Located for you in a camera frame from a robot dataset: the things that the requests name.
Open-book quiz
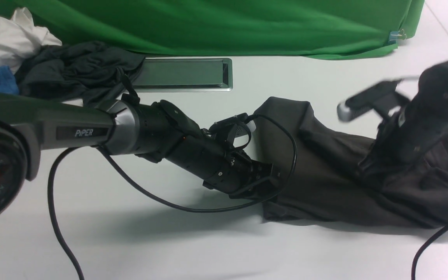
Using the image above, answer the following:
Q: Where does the green backdrop cloth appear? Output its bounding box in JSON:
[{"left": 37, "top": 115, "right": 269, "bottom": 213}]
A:
[{"left": 0, "top": 0, "right": 424, "bottom": 60}]

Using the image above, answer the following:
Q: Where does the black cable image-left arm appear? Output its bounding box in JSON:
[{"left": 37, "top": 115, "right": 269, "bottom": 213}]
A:
[{"left": 47, "top": 114, "right": 298, "bottom": 280}]

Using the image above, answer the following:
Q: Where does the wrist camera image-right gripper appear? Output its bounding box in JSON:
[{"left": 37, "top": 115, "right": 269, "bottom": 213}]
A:
[{"left": 337, "top": 79, "right": 410, "bottom": 123}]

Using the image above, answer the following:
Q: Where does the metal table cable hatch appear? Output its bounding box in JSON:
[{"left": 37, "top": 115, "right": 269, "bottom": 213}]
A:
[{"left": 132, "top": 58, "right": 233, "bottom": 92}]

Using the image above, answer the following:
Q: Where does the dark teal crumpled garment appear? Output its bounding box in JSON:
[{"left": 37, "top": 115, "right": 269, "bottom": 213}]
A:
[{"left": 15, "top": 41, "right": 146, "bottom": 107}]

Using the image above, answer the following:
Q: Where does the dark gray long-sleeve top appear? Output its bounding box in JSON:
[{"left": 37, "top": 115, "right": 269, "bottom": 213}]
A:
[{"left": 255, "top": 97, "right": 448, "bottom": 229}]

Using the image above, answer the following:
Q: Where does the white crumpled garment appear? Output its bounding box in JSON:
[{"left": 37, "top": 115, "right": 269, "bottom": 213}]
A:
[{"left": 0, "top": 7, "right": 62, "bottom": 73}]

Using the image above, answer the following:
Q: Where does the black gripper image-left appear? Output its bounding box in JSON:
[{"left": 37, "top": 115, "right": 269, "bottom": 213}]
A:
[{"left": 166, "top": 135, "right": 282, "bottom": 200}]

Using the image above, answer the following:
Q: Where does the blue binder clip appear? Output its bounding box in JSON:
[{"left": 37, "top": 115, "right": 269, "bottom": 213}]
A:
[{"left": 388, "top": 29, "right": 407, "bottom": 45}]

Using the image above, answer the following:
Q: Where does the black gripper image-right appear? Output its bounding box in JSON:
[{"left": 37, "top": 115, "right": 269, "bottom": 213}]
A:
[{"left": 359, "top": 61, "right": 448, "bottom": 177}]

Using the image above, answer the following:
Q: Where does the black wrist camera image-left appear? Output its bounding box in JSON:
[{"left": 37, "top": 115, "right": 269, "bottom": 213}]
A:
[{"left": 206, "top": 113, "right": 256, "bottom": 151}]

